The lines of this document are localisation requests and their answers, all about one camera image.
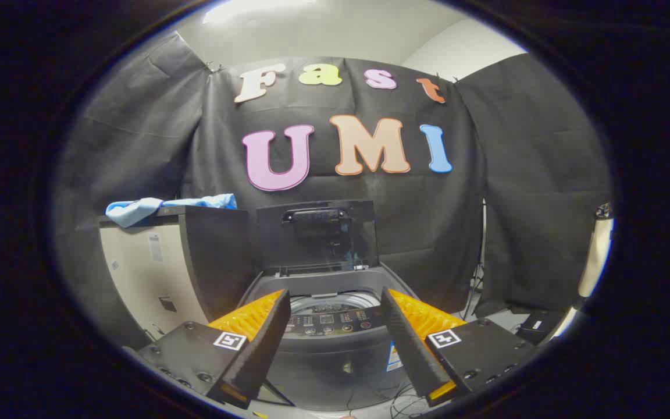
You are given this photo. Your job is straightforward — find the light blue garment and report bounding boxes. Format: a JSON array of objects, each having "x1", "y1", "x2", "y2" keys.
[{"x1": 106, "y1": 194, "x2": 238, "y2": 228}]

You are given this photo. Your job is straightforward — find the grey washing machine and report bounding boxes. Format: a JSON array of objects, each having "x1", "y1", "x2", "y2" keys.
[{"x1": 236, "y1": 263, "x2": 423, "y2": 411}]

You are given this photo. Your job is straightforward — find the black floor cables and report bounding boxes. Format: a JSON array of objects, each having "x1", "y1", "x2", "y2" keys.
[{"x1": 390, "y1": 387, "x2": 429, "y2": 417}]

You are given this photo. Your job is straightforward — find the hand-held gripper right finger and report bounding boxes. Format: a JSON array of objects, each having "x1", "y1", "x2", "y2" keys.
[{"x1": 380, "y1": 287, "x2": 536, "y2": 408}]

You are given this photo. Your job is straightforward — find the thin black stand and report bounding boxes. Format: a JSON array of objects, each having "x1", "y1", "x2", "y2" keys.
[{"x1": 463, "y1": 201, "x2": 487, "y2": 321}]

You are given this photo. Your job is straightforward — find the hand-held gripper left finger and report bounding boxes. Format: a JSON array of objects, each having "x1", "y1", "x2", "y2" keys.
[{"x1": 137, "y1": 289, "x2": 292, "y2": 410}]

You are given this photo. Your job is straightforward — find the black backdrop cloth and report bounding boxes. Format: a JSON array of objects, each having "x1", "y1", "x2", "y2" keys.
[{"x1": 56, "y1": 32, "x2": 612, "y2": 318}]

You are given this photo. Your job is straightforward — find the black box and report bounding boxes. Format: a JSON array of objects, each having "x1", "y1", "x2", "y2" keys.
[{"x1": 515, "y1": 308, "x2": 568, "y2": 344}]

